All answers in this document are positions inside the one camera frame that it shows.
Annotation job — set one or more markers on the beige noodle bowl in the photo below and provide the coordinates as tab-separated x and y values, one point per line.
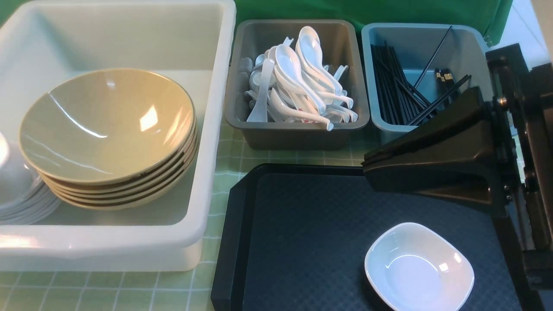
106	126

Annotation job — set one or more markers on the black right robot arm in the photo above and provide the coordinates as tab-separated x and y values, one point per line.
491	156

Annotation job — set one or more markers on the blue-grey chopstick bin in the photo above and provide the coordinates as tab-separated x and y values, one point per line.
420	49

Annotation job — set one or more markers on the green backdrop cloth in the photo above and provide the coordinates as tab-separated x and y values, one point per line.
487	17

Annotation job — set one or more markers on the stack of beige bowls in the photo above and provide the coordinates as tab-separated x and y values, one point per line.
133	192

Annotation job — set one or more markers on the black serving tray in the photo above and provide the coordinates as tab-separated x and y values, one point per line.
295	238

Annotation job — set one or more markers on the bundle of black chopsticks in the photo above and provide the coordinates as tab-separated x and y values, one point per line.
400	102

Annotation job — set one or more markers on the stack of white dishes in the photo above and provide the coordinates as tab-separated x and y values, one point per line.
24	197

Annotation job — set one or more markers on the large white plastic tub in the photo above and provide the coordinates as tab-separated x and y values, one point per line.
46	42

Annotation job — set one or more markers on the grey spoon bin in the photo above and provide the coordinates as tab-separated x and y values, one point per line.
339	47

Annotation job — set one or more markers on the pile of white spoons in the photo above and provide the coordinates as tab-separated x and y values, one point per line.
289	83

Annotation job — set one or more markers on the white square dish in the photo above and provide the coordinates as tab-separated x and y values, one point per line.
412	268

